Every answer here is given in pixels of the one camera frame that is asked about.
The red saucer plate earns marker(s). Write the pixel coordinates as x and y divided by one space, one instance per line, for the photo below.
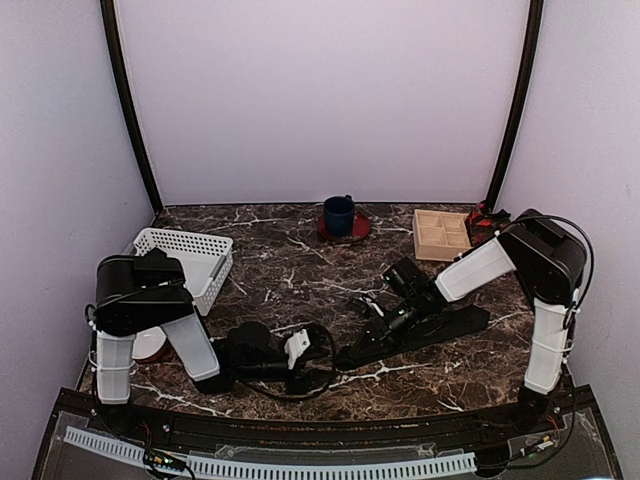
361 229

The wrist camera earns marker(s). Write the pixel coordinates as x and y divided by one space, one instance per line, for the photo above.
370 309
308 344

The white red bowl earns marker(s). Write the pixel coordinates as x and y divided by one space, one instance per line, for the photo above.
148 344

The brown patterned rolled tie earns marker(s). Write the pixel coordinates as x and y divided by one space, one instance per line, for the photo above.
501 218

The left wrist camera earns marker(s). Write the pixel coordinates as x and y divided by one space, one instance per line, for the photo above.
308 344

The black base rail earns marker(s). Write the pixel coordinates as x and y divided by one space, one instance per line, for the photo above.
484 429

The black necktie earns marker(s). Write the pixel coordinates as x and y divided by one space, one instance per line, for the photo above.
440 328

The left black frame post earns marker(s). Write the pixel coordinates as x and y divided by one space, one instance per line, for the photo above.
123 88

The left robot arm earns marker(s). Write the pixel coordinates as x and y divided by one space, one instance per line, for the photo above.
136 293

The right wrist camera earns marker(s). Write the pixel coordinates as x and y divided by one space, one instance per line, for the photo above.
370 309

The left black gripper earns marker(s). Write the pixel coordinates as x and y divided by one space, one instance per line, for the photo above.
306 384

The red patterned rolled tie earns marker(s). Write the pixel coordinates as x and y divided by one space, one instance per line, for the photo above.
481 223

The white plastic basket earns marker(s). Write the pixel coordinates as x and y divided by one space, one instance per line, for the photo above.
206 260

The right black frame post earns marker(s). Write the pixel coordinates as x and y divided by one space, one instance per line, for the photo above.
525 70

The dark blue mug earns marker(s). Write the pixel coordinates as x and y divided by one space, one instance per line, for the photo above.
339 214

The black frame post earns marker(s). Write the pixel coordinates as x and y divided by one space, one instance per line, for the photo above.
525 70
123 88

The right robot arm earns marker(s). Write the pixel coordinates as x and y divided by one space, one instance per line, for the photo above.
554 268

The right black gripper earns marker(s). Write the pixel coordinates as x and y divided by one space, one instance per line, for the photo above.
367 337

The wooden compartment box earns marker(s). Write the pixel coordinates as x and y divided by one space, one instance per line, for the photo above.
439 236

